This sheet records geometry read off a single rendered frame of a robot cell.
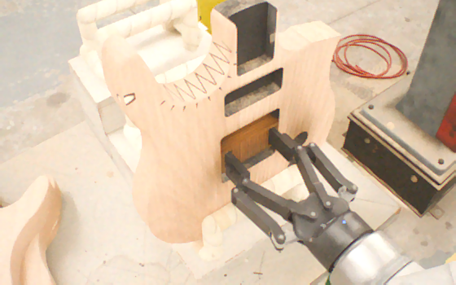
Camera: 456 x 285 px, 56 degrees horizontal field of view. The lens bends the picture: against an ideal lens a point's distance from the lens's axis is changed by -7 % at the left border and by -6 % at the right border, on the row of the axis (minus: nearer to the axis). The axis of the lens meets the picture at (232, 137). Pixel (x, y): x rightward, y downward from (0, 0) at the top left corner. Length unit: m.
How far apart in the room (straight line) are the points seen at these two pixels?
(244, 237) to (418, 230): 1.33
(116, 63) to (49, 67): 2.36
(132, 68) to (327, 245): 0.29
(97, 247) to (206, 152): 0.33
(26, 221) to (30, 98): 1.88
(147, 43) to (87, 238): 0.39
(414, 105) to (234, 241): 1.32
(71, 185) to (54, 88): 1.74
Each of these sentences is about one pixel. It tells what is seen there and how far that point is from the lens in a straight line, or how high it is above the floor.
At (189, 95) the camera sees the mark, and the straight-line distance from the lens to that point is 0.52.
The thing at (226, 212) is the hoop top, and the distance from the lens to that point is 0.69.
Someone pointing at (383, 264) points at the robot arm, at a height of 1.19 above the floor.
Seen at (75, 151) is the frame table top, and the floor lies 0.93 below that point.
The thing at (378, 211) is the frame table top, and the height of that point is 0.93.
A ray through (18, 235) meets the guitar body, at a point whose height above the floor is 1.03.
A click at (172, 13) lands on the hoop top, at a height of 1.20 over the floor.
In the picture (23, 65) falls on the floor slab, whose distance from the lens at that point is 2.89.
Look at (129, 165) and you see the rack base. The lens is 0.80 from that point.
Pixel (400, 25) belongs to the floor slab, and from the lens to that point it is 3.12.
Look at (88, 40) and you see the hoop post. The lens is 0.87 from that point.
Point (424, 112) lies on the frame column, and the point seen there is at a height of 0.37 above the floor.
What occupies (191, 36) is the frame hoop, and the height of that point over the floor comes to 1.13.
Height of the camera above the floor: 1.64
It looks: 49 degrees down
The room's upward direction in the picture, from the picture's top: straight up
